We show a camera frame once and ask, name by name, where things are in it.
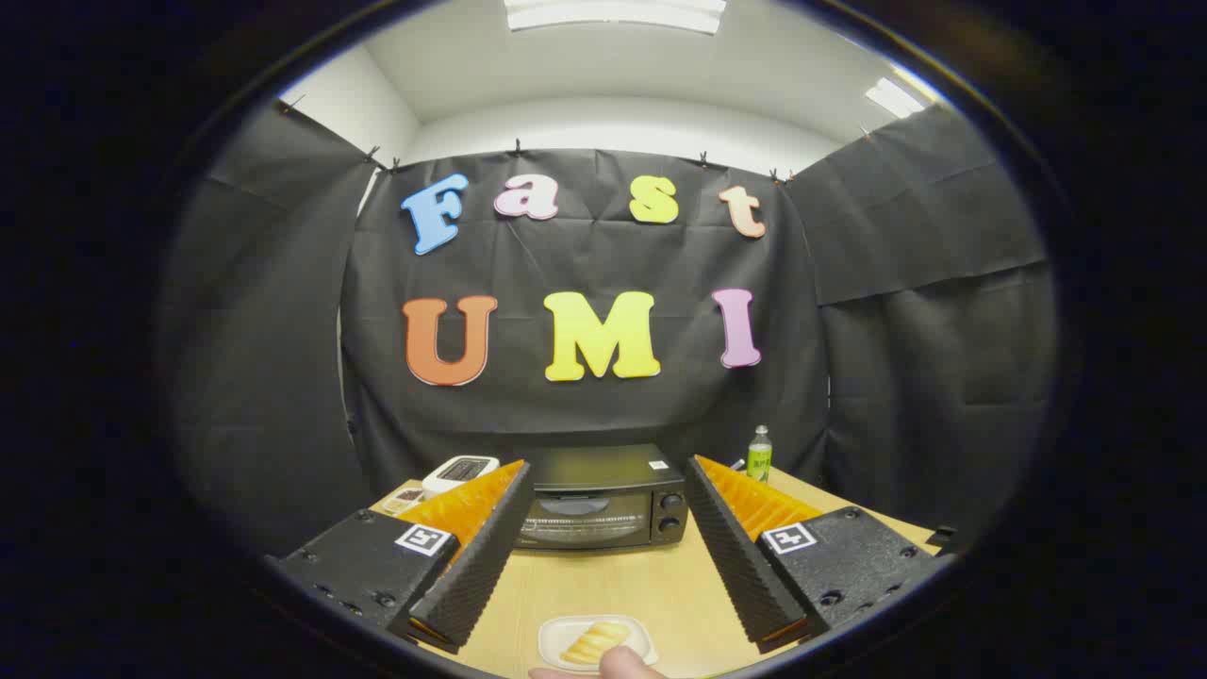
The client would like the small ceiling light panel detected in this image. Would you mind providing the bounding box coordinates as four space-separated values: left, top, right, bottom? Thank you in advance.
866 77 927 120

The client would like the white plate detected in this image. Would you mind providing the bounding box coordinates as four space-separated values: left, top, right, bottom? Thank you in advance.
537 615 659 672

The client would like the black backdrop cloth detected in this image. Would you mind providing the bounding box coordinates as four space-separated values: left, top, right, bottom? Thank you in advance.
160 99 1057 557

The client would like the large ceiling light panel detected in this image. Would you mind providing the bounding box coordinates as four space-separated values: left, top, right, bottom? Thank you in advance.
504 0 727 35

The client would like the black toaster oven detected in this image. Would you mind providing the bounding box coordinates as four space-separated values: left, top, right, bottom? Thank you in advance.
514 443 689 551

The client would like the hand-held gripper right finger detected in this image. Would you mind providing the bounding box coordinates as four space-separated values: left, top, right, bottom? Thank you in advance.
684 455 944 654

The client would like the white pop-up toaster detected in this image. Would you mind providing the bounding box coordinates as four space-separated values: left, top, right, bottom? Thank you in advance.
422 455 501 498

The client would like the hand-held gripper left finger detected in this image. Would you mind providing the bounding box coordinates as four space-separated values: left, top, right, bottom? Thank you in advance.
273 459 536 654

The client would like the ridged bread roll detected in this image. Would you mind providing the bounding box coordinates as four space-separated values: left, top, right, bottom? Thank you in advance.
559 621 630 666

